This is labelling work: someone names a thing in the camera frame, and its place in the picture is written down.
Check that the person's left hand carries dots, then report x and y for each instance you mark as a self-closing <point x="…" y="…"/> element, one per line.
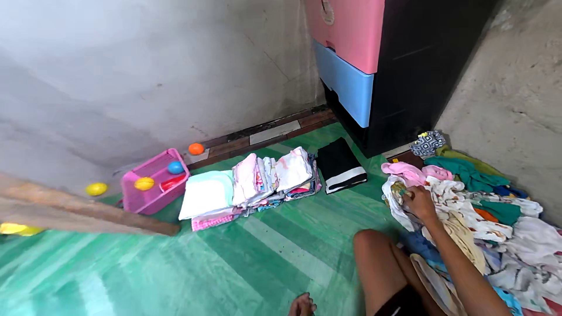
<point x="300" y="306"/>

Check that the person's right hand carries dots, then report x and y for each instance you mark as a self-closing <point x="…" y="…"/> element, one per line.
<point x="422" y="205"/>

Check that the person's left fingers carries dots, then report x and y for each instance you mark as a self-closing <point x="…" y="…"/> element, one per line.
<point x="311" y="303"/>

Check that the person's right fingers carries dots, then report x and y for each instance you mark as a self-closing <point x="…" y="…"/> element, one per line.
<point x="409" y="197"/>

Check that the white green patterned garment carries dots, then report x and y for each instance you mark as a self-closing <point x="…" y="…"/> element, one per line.
<point x="398" y="193"/>

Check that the person's right forearm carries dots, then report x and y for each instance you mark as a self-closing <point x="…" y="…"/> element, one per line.
<point x="465" y="267"/>

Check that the person's legs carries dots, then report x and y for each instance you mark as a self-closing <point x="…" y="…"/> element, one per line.
<point x="377" y="263"/>

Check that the black garment with white stripe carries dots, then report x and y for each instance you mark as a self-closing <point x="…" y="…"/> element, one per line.
<point x="340" y="162"/>

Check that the pile of unfolded clothes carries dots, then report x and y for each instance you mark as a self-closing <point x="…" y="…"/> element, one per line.
<point x="491" y="219"/>

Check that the pink blue black drawer cabinet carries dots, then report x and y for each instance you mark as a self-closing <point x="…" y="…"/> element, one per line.
<point x="408" y="74"/>

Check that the stacks of folded clothes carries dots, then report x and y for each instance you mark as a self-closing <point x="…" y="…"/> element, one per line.
<point x="254" y="184"/>

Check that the red plastic toy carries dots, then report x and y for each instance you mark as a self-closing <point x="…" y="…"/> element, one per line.
<point x="172" y="182"/>

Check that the pink plastic basket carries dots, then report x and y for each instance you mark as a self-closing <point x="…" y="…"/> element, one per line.
<point x="151" y="202"/>

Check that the blue ball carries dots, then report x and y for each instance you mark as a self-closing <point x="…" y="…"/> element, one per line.
<point x="175" y="167"/>

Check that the orange ball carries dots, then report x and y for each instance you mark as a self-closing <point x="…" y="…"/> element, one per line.
<point x="196" y="149"/>

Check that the yellow ball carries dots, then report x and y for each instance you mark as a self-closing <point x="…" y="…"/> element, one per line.
<point x="144" y="183"/>
<point x="96" y="189"/>

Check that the brown wooden board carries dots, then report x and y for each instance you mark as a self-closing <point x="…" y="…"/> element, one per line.
<point x="79" y="208"/>

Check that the yellow plastic toy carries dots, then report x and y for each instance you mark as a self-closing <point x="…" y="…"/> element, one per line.
<point x="19" y="229"/>

